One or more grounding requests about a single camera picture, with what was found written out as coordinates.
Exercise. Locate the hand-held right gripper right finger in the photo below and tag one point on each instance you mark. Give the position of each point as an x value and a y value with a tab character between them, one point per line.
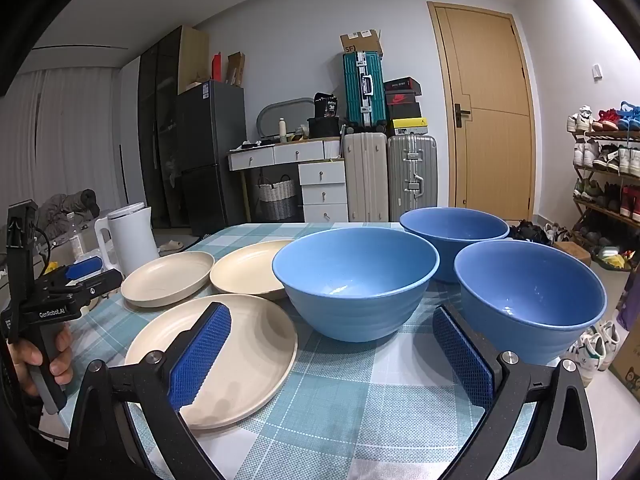
462	360

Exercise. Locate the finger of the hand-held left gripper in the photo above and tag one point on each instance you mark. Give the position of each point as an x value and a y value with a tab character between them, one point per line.
102	285
82	267

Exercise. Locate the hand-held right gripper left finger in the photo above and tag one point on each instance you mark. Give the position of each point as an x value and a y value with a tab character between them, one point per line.
200	355

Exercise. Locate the cream plate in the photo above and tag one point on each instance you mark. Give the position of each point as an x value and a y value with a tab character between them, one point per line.
170	280
250	360
245	270

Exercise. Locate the blue bowl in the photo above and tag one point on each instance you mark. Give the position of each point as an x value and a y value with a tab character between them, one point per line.
350	280
450	230
530	300

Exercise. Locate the person's left hand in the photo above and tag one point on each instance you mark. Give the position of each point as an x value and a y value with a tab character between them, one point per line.
62	355

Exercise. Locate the clear water bottle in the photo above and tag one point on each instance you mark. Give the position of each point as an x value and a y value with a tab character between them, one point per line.
76	240

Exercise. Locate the white electric kettle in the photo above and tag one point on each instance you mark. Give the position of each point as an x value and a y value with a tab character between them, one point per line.
132	240

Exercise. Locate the grey clothes pile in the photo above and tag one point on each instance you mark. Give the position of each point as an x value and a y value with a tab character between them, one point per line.
65	207

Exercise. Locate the beige slipper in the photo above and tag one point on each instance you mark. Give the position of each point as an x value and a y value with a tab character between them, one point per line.
172	247

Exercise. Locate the white teal sneaker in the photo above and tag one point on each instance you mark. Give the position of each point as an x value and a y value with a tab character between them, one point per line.
607	345
582	360

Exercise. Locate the white curtain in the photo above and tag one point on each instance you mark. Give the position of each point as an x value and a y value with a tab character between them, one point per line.
65	135

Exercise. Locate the black white sneaker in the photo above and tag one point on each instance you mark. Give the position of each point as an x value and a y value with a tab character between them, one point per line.
542	234
525	234

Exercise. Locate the black tall cabinet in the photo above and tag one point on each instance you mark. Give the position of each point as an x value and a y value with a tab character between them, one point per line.
157	135

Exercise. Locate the dark grey refrigerator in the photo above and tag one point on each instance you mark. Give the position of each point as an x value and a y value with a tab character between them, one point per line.
210	160

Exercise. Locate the printed cardboard box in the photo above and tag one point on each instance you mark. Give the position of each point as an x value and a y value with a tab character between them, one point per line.
627	370

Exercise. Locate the woven storage basket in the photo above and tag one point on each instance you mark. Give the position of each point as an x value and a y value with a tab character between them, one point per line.
275	200

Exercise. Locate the silver suitcase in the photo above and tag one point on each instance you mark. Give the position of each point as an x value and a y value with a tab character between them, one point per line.
412	175

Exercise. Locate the beige suitcase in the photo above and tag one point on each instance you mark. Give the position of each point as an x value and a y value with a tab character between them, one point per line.
365	180

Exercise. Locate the white dresser with drawers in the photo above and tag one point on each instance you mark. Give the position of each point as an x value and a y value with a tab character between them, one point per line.
320	175

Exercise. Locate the wooden door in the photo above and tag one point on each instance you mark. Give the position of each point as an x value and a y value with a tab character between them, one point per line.
490	135

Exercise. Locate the flat cardboard box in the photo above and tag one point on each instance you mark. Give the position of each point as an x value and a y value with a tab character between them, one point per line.
192	60

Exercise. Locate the white bottle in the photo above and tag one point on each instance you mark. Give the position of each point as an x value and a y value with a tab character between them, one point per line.
283	132

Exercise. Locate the black yellow shoe box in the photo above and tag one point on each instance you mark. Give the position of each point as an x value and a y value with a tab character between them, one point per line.
407	126

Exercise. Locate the red packet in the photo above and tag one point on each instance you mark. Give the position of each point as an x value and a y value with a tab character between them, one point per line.
217	67

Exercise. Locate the oval mirror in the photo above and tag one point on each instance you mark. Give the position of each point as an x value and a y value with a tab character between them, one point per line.
275	110

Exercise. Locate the small brown cardboard box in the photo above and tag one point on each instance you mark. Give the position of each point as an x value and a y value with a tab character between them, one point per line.
236	67

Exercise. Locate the black red shoe box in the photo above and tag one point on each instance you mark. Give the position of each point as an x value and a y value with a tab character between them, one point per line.
405	111

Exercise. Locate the black printed bag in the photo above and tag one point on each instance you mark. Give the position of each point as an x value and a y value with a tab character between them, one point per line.
327	106

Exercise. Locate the teal suitcase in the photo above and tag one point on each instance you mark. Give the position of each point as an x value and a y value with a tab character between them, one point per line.
362	90

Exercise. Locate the open cardboard box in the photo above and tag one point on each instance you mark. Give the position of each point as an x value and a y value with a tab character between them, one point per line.
360	42

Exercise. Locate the white wall switch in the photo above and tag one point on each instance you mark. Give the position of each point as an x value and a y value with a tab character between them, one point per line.
597	71

